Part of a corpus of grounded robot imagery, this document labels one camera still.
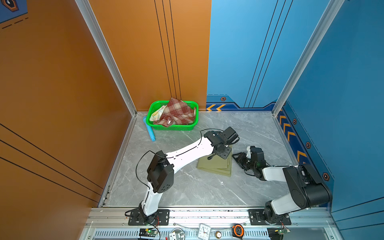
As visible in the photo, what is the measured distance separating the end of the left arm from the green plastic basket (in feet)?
1.22

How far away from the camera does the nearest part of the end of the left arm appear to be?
1.91 feet

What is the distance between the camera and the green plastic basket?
1.04 meters
